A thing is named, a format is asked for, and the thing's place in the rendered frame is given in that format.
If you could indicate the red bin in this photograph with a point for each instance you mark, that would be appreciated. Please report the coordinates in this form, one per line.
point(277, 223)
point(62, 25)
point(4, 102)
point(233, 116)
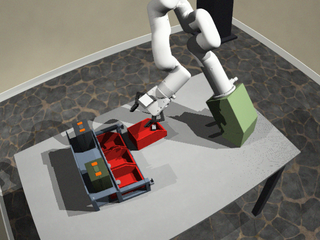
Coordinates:
point(110, 140)
point(142, 136)
point(127, 174)
point(119, 157)

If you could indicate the olive green case with orange latches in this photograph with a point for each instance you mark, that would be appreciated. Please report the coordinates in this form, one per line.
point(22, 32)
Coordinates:
point(99, 175)

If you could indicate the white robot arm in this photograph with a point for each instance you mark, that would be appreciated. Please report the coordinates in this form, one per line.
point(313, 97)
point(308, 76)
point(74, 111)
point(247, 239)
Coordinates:
point(200, 46)

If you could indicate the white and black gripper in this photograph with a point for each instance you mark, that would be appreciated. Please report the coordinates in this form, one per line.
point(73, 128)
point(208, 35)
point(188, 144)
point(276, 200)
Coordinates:
point(157, 107)

